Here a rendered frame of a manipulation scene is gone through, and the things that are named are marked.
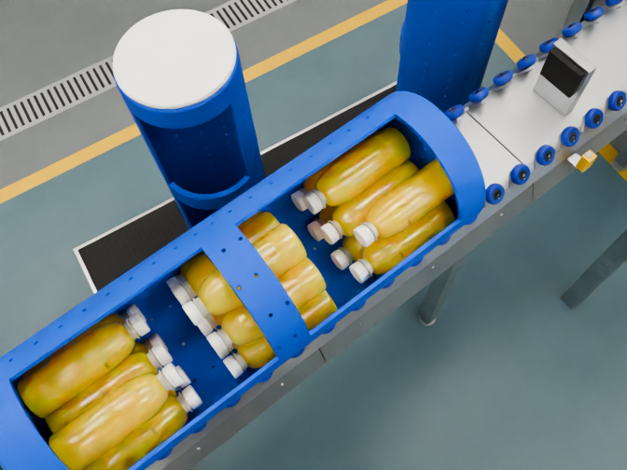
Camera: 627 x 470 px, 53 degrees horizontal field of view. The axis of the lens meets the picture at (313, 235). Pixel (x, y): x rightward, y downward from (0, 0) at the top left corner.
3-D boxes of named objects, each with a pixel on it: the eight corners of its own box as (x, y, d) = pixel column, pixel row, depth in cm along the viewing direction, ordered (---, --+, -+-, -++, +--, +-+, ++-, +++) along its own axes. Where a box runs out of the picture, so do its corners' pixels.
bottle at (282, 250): (304, 259, 110) (209, 328, 106) (280, 226, 110) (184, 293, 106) (311, 254, 103) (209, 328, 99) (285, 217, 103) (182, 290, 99)
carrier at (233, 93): (180, 213, 224) (215, 277, 214) (92, 42, 145) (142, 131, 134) (251, 177, 229) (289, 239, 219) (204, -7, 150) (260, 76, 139)
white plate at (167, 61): (93, 39, 144) (95, 43, 145) (141, 127, 133) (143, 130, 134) (202, -9, 149) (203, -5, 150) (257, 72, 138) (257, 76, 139)
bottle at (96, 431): (71, 482, 95) (182, 399, 100) (42, 443, 95) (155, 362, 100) (78, 469, 103) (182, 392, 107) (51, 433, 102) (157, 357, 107)
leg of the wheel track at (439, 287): (438, 319, 220) (473, 247, 163) (426, 329, 219) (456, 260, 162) (427, 306, 222) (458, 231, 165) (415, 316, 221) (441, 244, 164)
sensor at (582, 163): (591, 166, 141) (598, 155, 137) (581, 173, 140) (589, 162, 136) (564, 144, 144) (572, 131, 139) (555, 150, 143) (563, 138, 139)
